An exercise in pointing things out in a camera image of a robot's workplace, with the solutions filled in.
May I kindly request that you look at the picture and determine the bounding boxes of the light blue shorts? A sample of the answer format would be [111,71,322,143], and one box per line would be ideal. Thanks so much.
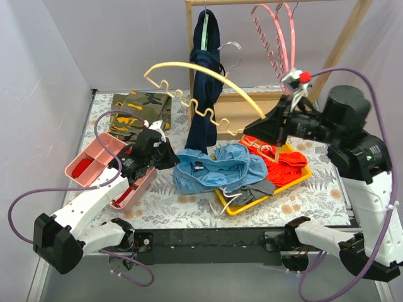
[173,143,268,194]

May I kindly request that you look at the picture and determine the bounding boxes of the yellow hanger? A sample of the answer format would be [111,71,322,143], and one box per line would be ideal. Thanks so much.
[144,61,266,137]

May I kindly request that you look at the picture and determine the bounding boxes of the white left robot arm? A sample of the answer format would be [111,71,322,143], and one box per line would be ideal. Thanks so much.
[33,123,179,274]

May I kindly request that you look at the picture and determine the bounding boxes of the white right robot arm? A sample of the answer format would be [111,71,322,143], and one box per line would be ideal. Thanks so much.
[244,85,402,282]

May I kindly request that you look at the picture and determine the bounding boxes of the orange shorts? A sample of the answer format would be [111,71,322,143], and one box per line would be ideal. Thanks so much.
[239,135,308,187]

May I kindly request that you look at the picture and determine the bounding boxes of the camouflage shorts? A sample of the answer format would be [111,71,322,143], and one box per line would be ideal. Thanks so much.
[108,91,172,142]

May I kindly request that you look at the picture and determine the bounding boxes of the pink hanger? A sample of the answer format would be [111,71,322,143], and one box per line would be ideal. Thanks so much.
[251,4,289,79]
[275,2,298,72]

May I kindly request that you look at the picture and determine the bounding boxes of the grey shorts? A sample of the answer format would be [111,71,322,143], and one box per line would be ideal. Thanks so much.
[231,179,276,206]

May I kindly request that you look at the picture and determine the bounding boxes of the navy blue shorts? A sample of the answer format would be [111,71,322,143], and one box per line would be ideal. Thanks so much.
[185,9,225,154]

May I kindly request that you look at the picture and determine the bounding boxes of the green hanger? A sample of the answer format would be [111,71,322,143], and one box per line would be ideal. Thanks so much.
[200,9,209,51]

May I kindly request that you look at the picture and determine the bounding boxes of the floral table mat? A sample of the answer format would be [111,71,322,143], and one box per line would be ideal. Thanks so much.
[60,89,352,230]

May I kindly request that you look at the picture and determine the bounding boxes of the red white striped cloth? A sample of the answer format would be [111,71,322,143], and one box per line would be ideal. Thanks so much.
[112,187,134,208]

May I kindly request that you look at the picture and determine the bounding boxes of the pink divided tray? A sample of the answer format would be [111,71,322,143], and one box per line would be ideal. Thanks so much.
[65,133,157,213]

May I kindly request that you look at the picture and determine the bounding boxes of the wooden clothes rack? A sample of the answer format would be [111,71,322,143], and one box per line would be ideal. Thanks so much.
[185,0,373,140]

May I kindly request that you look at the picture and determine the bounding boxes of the yellow plastic tray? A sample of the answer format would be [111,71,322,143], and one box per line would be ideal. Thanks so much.
[215,143,312,216]

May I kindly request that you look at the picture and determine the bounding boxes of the black base bar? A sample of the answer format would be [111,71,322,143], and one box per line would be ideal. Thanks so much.
[119,226,315,267]

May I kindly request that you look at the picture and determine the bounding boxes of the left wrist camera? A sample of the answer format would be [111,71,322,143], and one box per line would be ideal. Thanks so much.
[148,120,166,142]

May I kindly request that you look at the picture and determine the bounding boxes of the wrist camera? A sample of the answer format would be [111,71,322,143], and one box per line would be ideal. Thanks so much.
[148,120,166,142]
[280,68,312,94]

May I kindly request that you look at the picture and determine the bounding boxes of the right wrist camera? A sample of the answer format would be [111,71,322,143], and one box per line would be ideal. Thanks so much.
[280,68,312,94]

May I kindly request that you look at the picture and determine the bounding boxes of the aluminium frame rail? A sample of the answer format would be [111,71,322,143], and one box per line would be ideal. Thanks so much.
[27,253,108,301]

